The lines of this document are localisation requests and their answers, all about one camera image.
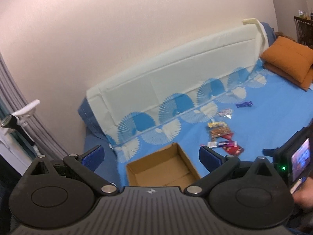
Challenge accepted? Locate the red white snack stick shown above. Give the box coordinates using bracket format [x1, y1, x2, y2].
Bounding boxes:
[207, 142, 223, 149]

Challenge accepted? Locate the red snack packet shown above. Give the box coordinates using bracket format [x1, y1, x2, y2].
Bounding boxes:
[223, 145, 244, 156]

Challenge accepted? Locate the mixed nuts bag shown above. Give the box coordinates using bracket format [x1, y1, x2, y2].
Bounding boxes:
[210, 126, 232, 142]

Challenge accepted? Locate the purple chocolate bar wrapper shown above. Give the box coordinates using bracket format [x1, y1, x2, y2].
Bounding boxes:
[236, 101, 253, 108]

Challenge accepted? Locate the clear candy bag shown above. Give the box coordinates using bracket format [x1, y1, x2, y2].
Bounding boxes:
[217, 108, 233, 119]

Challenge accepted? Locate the yellow snack bar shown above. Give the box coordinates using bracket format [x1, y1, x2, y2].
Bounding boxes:
[207, 121, 227, 128]

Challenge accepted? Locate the person's right hand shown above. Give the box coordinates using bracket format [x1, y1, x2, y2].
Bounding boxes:
[293, 177, 313, 209]

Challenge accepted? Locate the blue denim sofa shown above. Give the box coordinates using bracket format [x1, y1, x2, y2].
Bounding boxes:
[78, 99, 121, 187]

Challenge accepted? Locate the brown cardboard box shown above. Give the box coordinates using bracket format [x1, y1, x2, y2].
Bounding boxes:
[126, 143, 201, 190]

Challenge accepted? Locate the blue fan-pattern sofa cover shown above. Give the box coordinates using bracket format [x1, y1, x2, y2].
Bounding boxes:
[86, 23, 312, 186]

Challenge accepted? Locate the lower orange cushion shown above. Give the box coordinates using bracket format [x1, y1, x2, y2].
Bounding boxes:
[264, 62, 312, 91]

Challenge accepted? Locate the orange cushion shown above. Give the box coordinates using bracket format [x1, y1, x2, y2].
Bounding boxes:
[261, 36, 312, 83]
[264, 62, 312, 91]

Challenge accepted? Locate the white phone holder clamp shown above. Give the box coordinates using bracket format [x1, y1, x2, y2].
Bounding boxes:
[1, 99, 40, 135]

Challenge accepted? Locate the dark wooden chair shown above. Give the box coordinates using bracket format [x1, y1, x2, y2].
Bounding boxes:
[294, 16, 312, 47]

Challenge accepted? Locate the camera screen on gripper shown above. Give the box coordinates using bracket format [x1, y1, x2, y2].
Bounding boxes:
[289, 137, 311, 183]

